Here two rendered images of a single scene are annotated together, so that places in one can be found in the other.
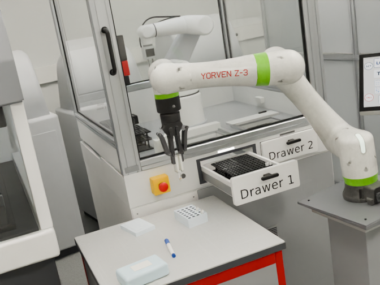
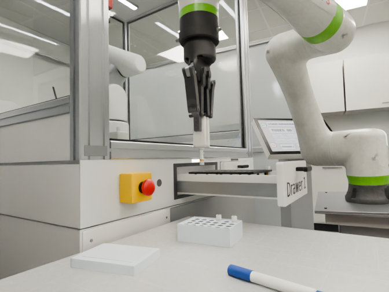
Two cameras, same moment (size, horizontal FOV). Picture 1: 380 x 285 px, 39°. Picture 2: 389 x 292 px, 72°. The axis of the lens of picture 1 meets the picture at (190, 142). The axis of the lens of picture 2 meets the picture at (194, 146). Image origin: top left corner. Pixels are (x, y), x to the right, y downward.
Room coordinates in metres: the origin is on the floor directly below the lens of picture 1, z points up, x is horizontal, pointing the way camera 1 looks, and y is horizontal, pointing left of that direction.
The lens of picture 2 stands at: (1.51, 0.44, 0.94)
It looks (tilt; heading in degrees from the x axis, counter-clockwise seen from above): 3 degrees up; 323
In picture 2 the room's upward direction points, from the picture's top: 1 degrees counter-clockwise
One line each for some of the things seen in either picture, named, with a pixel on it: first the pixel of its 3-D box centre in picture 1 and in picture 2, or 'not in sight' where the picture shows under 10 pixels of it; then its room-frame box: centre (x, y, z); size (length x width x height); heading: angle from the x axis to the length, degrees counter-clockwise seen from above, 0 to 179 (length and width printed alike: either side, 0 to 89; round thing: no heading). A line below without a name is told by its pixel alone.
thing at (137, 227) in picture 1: (137, 227); (117, 257); (1.98, 0.26, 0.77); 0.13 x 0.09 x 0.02; 33
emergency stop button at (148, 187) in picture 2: (163, 186); (146, 187); (2.10, 0.14, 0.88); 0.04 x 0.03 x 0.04; 110
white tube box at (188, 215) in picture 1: (190, 215); (210, 230); (1.98, 0.04, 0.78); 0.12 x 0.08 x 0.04; 26
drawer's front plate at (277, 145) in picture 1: (289, 146); (237, 173); (2.37, -0.45, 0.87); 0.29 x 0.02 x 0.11; 110
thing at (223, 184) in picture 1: (241, 172); (228, 181); (2.16, -0.19, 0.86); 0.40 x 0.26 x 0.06; 20
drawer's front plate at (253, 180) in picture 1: (266, 182); (293, 179); (1.96, -0.26, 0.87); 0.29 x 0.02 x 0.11; 110
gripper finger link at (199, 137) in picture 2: (176, 163); (199, 132); (1.98, 0.07, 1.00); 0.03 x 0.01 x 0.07; 25
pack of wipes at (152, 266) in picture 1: (142, 271); not in sight; (1.58, 0.22, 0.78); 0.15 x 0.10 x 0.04; 117
